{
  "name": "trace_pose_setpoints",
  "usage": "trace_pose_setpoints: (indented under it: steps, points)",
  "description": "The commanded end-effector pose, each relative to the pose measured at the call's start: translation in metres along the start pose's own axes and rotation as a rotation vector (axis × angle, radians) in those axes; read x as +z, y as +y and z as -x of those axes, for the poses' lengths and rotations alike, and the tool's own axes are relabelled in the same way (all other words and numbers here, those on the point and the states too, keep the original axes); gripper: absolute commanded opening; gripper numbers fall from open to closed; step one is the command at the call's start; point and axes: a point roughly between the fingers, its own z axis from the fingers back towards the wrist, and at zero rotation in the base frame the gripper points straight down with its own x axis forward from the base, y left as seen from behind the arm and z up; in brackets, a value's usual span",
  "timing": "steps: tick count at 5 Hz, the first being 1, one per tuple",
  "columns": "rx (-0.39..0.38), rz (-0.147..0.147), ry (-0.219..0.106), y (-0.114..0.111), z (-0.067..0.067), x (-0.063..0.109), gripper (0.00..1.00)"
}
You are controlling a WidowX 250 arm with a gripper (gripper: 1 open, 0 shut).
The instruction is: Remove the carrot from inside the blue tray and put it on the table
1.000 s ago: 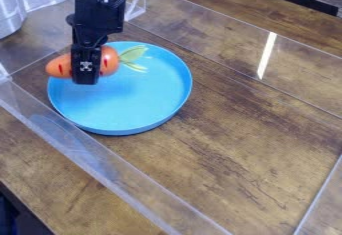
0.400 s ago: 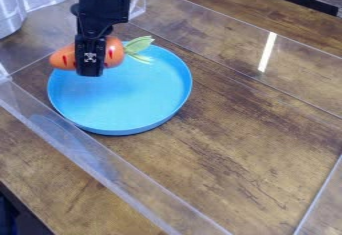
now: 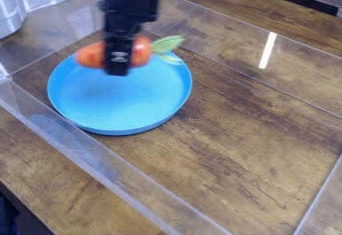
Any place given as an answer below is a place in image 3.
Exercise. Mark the blue round plastic tray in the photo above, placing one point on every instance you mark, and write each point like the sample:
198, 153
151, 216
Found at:
119, 105

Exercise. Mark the clear acrylic barrier wall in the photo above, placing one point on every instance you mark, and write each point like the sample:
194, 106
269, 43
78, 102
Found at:
246, 163

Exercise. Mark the orange toy carrot green leaves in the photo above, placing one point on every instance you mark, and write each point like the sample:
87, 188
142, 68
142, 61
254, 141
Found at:
90, 56

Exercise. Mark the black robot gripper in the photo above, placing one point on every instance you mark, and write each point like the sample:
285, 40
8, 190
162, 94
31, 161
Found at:
125, 15

